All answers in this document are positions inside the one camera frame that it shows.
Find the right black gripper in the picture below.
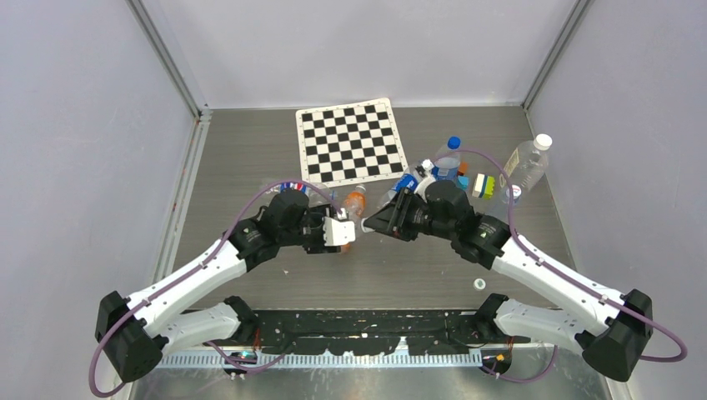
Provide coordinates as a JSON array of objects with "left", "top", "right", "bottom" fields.
[{"left": 364, "top": 185, "right": 456, "bottom": 242}]

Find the white blue bottle cap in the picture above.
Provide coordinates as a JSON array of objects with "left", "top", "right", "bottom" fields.
[{"left": 360, "top": 218, "right": 375, "bottom": 233}]

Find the clear Pepsi bottle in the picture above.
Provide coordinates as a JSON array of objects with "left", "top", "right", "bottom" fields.
[{"left": 433, "top": 143, "right": 461, "bottom": 181}]

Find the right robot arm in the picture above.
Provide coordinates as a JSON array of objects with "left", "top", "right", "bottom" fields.
[{"left": 363, "top": 181, "right": 653, "bottom": 382}]

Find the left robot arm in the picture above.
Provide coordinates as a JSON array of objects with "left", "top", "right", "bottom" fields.
[{"left": 95, "top": 189, "right": 355, "bottom": 383}]

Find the blue label Pepsi bottle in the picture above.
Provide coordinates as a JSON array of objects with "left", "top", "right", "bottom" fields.
[{"left": 377, "top": 172, "right": 420, "bottom": 209}]

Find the orange drink bottle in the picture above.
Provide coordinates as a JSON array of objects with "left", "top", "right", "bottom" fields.
[{"left": 343, "top": 184, "right": 367, "bottom": 239}]

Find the crushed Pepsi bottle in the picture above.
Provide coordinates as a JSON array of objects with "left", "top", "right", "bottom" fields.
[{"left": 260, "top": 180, "right": 338, "bottom": 206}]

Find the white green bottle cap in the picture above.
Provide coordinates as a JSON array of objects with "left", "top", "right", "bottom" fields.
[{"left": 473, "top": 278, "right": 486, "bottom": 291}]

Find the small water bottle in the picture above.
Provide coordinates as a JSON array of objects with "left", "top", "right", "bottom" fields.
[{"left": 485, "top": 185, "right": 522, "bottom": 223}]

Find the tall bottle white cap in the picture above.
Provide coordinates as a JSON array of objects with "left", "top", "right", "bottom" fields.
[{"left": 504, "top": 133, "right": 553, "bottom": 198}]

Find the blue toy block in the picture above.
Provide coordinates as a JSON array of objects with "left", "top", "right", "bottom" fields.
[{"left": 456, "top": 175, "right": 469, "bottom": 191}]

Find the white green toy block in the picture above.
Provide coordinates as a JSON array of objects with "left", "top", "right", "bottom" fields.
[{"left": 471, "top": 173, "right": 495, "bottom": 199}]

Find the checkerboard mat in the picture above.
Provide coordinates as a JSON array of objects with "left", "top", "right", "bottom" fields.
[{"left": 295, "top": 97, "right": 409, "bottom": 188}]

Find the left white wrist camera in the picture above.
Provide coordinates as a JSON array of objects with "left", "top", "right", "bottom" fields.
[{"left": 323, "top": 208, "right": 356, "bottom": 247}]

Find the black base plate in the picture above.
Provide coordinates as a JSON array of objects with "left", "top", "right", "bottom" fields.
[{"left": 232, "top": 307, "right": 531, "bottom": 377}]

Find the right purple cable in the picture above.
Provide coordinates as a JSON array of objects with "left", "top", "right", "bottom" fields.
[{"left": 425, "top": 148, "right": 689, "bottom": 384}]

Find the purple cable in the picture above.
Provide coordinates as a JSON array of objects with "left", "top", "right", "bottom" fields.
[
  {"left": 89, "top": 179, "right": 346, "bottom": 398},
  {"left": 425, "top": 148, "right": 689, "bottom": 384}
]

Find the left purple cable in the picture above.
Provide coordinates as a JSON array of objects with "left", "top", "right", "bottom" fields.
[{"left": 89, "top": 179, "right": 346, "bottom": 398}]

